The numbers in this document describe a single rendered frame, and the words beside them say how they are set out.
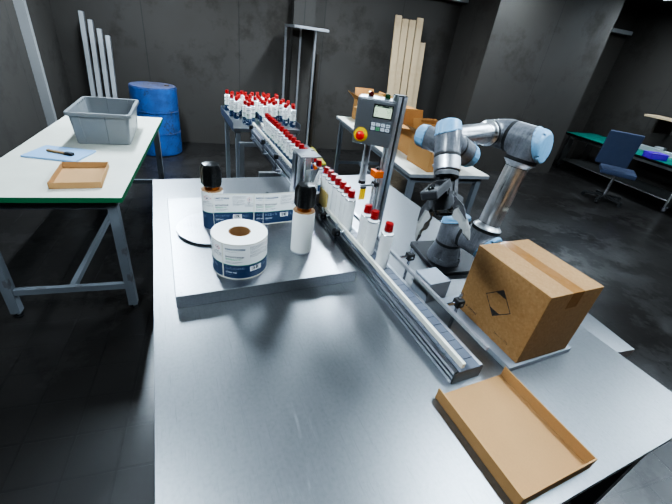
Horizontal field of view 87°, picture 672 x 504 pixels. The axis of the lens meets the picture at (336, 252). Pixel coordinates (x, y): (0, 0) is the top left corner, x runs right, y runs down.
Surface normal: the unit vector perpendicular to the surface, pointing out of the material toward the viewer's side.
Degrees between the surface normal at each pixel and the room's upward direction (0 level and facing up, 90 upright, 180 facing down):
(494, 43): 90
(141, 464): 0
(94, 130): 95
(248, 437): 0
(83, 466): 0
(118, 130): 95
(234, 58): 90
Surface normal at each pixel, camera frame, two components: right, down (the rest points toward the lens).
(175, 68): 0.28, 0.53
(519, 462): 0.12, -0.85
